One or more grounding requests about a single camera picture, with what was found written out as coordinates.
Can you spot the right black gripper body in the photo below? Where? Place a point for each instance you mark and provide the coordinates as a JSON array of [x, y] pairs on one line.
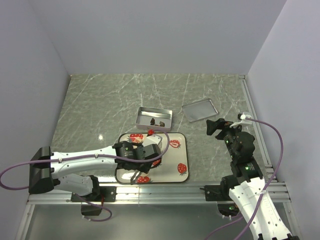
[[228, 134]]

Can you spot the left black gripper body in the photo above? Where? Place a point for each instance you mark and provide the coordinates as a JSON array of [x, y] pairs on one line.
[[144, 167]]

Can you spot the metal serving tongs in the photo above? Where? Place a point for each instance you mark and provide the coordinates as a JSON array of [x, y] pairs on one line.
[[135, 176]]

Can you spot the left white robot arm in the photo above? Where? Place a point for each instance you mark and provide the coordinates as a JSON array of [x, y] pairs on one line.
[[59, 170]]

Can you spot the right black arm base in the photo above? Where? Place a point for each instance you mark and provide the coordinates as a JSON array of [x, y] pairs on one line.
[[226, 208]]

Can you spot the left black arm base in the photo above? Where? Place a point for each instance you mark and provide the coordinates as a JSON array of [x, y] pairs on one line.
[[93, 204]]

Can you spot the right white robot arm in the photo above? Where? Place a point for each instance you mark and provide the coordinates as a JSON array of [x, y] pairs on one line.
[[246, 186]]

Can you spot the silver tin lid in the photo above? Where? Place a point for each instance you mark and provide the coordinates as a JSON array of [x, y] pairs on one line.
[[199, 110]]

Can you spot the silver rectangular tin box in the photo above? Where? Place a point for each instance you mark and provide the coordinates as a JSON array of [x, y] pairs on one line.
[[145, 114]]

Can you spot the white strawberry pattern tray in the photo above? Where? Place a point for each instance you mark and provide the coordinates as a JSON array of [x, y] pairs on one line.
[[172, 168]]

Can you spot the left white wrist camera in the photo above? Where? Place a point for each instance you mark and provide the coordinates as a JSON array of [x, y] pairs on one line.
[[152, 138]]

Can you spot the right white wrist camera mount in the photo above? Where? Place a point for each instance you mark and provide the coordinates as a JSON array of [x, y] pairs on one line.
[[243, 120]]

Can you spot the aluminium frame rail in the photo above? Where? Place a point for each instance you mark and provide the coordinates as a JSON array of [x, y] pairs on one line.
[[150, 194]]

